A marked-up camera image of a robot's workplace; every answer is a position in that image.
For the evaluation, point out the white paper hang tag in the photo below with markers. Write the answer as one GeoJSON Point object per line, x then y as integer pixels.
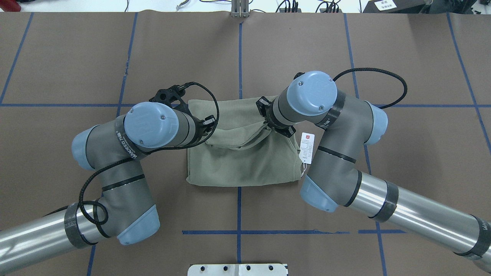
{"type": "Point", "coordinates": [307, 141]}

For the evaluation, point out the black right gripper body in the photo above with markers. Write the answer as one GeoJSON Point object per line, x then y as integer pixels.
{"type": "Point", "coordinates": [284, 130]}

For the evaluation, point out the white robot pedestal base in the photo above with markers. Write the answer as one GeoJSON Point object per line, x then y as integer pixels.
{"type": "Point", "coordinates": [251, 269]}

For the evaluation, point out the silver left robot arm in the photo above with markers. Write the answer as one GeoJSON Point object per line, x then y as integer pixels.
{"type": "Point", "coordinates": [116, 200]}

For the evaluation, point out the olive green long-sleeve shirt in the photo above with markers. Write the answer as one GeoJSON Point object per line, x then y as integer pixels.
{"type": "Point", "coordinates": [243, 151]}

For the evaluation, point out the black box with label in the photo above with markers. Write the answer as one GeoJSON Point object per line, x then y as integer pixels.
{"type": "Point", "coordinates": [396, 6]}

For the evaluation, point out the red water bottle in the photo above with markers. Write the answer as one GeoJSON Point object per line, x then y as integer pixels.
{"type": "Point", "coordinates": [10, 6]}

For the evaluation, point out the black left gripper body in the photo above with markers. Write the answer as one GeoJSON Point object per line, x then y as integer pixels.
{"type": "Point", "coordinates": [199, 128]}

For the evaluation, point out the aluminium frame post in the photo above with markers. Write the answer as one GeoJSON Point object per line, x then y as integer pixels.
{"type": "Point", "coordinates": [240, 8]}

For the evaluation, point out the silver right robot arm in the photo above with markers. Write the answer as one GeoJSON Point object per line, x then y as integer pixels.
{"type": "Point", "coordinates": [349, 125]}

